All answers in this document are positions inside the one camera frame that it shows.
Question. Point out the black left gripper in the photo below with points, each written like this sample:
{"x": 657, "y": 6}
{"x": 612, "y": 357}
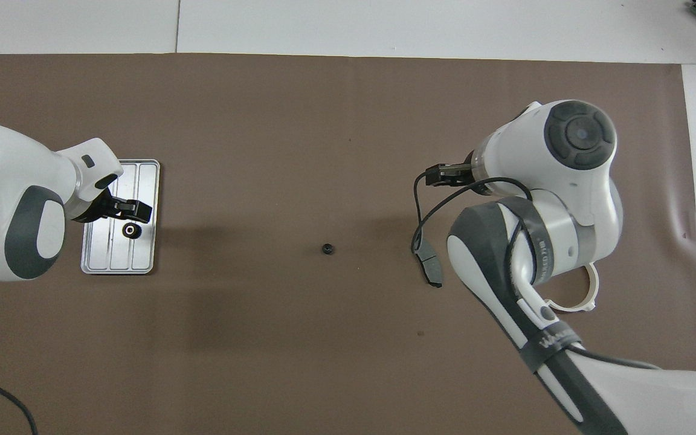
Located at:
{"x": 93, "y": 208}

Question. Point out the dark grey brake pad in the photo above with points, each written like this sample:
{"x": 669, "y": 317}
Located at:
{"x": 431, "y": 266}

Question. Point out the white curved plastic bracket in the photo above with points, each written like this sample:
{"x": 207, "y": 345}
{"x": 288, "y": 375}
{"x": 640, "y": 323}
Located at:
{"x": 593, "y": 293}

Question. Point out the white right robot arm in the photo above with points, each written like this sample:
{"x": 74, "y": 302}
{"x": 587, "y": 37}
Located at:
{"x": 656, "y": 399}

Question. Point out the small black bearing gear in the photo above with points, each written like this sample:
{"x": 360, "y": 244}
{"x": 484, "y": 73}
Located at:
{"x": 327, "y": 248}

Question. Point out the silver metal tray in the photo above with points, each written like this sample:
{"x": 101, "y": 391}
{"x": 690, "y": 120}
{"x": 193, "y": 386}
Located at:
{"x": 142, "y": 257}

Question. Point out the brown table mat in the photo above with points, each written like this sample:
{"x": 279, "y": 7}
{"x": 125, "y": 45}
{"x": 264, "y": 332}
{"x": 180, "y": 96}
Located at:
{"x": 348, "y": 121}

